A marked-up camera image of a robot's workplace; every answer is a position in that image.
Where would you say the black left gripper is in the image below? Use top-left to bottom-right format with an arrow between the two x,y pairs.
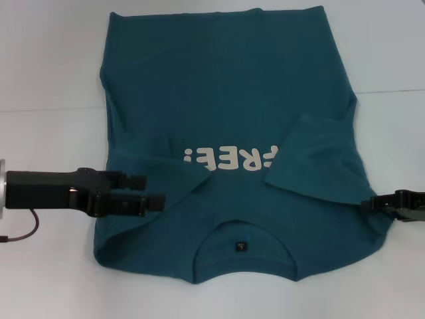
5,167 -> 148,217

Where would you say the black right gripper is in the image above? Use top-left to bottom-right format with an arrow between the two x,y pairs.
361,189 -> 425,223

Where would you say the teal printed t-shirt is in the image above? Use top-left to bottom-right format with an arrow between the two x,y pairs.
94,5 -> 394,286

